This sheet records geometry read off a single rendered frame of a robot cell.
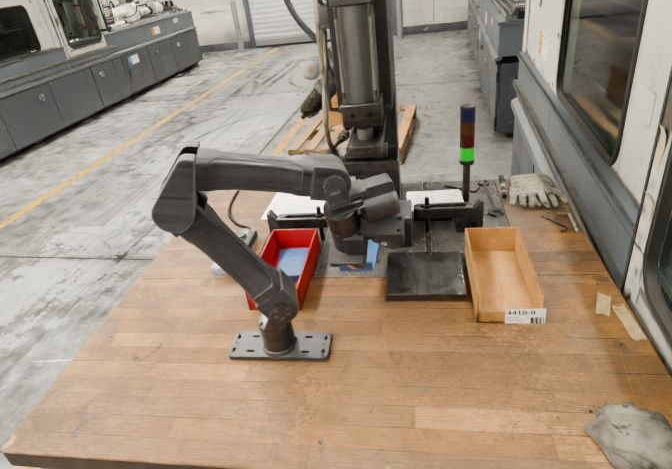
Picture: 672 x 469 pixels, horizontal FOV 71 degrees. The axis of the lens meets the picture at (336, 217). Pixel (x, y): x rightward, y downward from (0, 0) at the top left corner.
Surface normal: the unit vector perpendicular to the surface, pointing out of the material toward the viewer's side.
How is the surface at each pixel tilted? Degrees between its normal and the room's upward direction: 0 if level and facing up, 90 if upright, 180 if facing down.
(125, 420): 0
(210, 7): 90
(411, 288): 0
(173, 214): 90
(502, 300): 0
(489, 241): 90
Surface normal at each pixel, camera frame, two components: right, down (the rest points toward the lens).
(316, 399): -0.11, -0.87
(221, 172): 0.35, 0.42
